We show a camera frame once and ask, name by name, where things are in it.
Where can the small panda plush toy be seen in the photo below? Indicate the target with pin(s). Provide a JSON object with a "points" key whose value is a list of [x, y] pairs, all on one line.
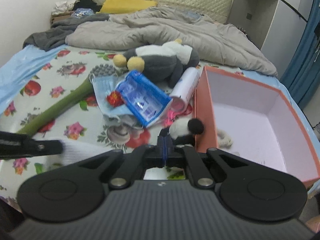
{"points": [[183, 133]]}

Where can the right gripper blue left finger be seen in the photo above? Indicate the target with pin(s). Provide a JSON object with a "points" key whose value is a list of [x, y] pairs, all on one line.
{"points": [[161, 147]]}

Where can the white spray can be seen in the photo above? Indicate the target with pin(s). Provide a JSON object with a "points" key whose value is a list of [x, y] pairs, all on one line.
{"points": [[184, 89]]}

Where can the grey wardrobe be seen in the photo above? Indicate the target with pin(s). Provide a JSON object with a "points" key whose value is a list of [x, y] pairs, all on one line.
{"points": [[276, 27]]}

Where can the dark grey blanket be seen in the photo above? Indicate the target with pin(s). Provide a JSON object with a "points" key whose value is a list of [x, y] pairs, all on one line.
{"points": [[55, 36]]}

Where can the red foil snack packet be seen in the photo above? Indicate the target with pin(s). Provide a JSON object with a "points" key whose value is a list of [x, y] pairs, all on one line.
{"points": [[114, 99]]}

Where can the orange cardboard box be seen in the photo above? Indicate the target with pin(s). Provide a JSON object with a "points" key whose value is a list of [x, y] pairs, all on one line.
{"points": [[260, 120]]}

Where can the blue tissue pack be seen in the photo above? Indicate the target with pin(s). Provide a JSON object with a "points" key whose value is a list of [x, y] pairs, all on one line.
{"points": [[144, 99]]}

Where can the blue curtain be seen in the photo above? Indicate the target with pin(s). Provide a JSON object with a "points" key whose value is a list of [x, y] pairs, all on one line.
{"points": [[301, 78]]}

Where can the floral plastic mat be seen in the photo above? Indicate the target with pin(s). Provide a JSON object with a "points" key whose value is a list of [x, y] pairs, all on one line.
{"points": [[83, 122]]}

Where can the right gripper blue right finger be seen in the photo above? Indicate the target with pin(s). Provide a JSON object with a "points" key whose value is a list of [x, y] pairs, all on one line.
{"points": [[167, 148]]}

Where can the white paper towel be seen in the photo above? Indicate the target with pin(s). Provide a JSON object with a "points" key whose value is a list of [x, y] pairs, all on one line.
{"points": [[75, 151]]}

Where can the grey quilt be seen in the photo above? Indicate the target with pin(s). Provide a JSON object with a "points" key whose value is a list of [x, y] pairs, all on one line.
{"points": [[215, 42]]}

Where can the cardboard bedside box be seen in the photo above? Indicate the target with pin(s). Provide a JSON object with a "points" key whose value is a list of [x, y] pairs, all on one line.
{"points": [[60, 17]]}

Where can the black clothes pile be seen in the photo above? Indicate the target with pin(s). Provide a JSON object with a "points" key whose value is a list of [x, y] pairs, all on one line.
{"points": [[87, 4]]}

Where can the pink bird toy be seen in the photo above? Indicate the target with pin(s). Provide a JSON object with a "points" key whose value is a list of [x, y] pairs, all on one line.
{"points": [[172, 116]]}

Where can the green massage hammer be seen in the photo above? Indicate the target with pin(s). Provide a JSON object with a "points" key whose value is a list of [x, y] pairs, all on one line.
{"points": [[58, 108]]}

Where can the grey penguin plush toy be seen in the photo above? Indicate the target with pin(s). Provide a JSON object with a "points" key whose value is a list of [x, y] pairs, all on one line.
{"points": [[159, 63]]}

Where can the yellow pillow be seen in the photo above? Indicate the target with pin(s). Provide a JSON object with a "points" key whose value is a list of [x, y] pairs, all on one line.
{"points": [[125, 6]]}

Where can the light blue bed sheet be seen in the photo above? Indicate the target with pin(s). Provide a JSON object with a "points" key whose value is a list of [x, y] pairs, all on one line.
{"points": [[19, 70]]}

